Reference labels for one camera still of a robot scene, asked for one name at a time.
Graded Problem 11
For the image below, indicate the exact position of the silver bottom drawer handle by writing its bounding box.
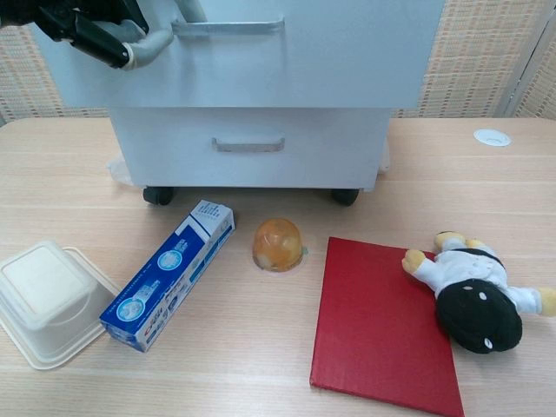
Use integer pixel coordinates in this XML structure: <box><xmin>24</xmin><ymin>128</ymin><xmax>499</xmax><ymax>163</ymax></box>
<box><xmin>210</xmin><ymin>136</ymin><xmax>287</xmax><ymax>155</ymax></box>

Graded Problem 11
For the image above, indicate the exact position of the blue white toothpaste box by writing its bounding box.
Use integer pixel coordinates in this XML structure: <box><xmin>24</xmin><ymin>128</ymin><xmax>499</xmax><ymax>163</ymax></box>
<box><xmin>98</xmin><ymin>199</ymin><xmax>238</xmax><ymax>354</ymax></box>

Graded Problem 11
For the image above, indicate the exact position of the white foam food container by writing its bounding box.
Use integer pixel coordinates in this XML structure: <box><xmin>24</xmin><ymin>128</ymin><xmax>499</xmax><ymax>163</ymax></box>
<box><xmin>0</xmin><ymin>239</ymin><xmax>123</xmax><ymax>372</ymax></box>

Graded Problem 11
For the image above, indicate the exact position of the black grey left robot hand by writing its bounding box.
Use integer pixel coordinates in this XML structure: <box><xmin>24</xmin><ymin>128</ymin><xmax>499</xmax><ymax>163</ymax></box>
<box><xmin>35</xmin><ymin>0</ymin><xmax>209</xmax><ymax>71</ymax></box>

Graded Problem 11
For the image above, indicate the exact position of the silver drawer handle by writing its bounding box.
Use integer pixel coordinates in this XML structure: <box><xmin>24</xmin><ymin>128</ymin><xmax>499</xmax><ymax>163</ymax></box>
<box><xmin>170</xmin><ymin>16</ymin><xmax>286</xmax><ymax>41</ymax></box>
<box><xmin>210</xmin><ymin>136</ymin><xmax>287</xmax><ymax>155</ymax></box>

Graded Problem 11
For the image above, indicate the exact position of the white screen frame post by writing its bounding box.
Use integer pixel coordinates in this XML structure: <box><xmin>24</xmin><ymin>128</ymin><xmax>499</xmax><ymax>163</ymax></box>
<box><xmin>502</xmin><ymin>0</ymin><xmax>556</xmax><ymax>118</ymax></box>

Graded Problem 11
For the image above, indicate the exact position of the plush doll white coat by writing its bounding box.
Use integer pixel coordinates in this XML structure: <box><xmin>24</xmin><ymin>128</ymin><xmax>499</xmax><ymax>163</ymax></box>
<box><xmin>400</xmin><ymin>230</ymin><xmax>556</xmax><ymax>357</ymax></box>

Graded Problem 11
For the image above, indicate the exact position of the white desk cable grommet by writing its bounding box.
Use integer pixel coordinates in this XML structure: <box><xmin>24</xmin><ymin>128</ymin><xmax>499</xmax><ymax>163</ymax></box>
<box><xmin>473</xmin><ymin>128</ymin><xmax>513</xmax><ymax>149</ymax></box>

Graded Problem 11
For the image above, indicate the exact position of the white bottom cabinet drawer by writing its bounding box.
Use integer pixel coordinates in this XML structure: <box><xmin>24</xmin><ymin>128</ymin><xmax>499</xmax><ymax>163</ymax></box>
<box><xmin>108</xmin><ymin>105</ymin><xmax>391</xmax><ymax>190</ymax></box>

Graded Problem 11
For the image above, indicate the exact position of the clear plastic film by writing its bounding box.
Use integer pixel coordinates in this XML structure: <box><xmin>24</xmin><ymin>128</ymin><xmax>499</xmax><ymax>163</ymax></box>
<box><xmin>105</xmin><ymin>156</ymin><xmax>132</xmax><ymax>187</ymax></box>
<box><xmin>378</xmin><ymin>136</ymin><xmax>393</xmax><ymax>175</ymax></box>

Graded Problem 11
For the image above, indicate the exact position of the beige woven screen panel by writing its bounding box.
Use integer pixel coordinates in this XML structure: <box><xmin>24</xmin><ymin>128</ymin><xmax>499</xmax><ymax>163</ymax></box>
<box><xmin>393</xmin><ymin>0</ymin><xmax>556</xmax><ymax>119</ymax></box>
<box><xmin>0</xmin><ymin>23</ymin><xmax>109</xmax><ymax>122</ymax></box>

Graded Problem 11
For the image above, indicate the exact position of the orange fruit jelly cup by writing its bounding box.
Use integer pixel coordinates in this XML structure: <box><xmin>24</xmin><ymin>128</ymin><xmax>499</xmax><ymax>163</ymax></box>
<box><xmin>251</xmin><ymin>217</ymin><xmax>311</xmax><ymax>276</ymax></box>

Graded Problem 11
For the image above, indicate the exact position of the black caster wheel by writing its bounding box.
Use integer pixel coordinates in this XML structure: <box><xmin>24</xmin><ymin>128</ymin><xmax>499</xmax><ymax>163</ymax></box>
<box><xmin>331</xmin><ymin>188</ymin><xmax>361</xmax><ymax>208</ymax></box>
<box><xmin>142</xmin><ymin>186</ymin><xmax>176</xmax><ymax>208</ymax></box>

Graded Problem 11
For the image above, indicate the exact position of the red hardcover book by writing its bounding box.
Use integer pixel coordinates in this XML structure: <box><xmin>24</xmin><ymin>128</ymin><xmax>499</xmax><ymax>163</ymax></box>
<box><xmin>308</xmin><ymin>235</ymin><xmax>467</xmax><ymax>417</ymax></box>

